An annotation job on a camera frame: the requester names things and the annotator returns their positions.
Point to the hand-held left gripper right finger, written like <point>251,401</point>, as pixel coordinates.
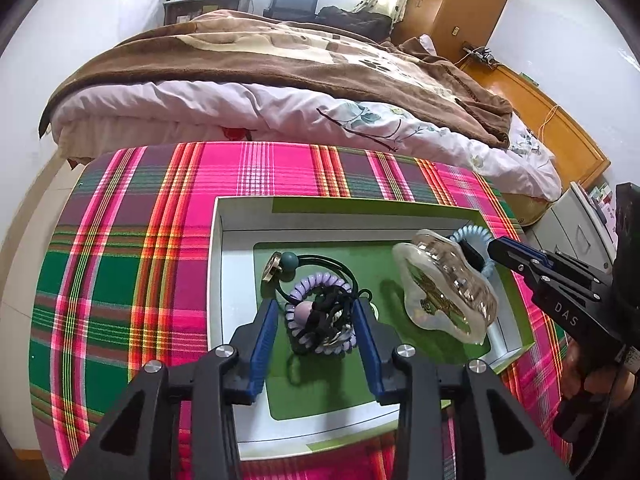
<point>370,345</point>

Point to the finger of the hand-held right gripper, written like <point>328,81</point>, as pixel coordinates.
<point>575,260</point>
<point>520,266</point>

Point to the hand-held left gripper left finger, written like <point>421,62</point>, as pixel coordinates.
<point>262,345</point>

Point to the large clear hair claw clip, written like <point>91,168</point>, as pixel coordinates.
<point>445,285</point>

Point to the person's right forearm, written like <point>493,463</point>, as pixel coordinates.
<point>620,442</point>

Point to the person's right hand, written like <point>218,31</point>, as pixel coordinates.
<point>572,365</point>

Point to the grey drawer cabinet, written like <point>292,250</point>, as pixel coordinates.
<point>565,230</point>

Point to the wooden headboard cabinet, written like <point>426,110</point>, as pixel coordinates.
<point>560,125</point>

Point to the pink green plaid cloth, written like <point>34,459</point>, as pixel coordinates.
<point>125,260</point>

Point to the power strip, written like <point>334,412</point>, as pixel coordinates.
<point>480,54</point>

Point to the white pillow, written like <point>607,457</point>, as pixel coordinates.
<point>428,45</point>

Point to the white floral quilt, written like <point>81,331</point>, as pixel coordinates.
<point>200,105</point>

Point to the wooden wardrobe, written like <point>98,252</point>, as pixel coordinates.
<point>460,0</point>

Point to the brown blanket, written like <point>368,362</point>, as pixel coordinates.
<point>250,55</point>

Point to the dark brown cloth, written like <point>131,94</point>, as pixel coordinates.
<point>355,20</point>

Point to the black office chair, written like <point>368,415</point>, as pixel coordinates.
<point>295,0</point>

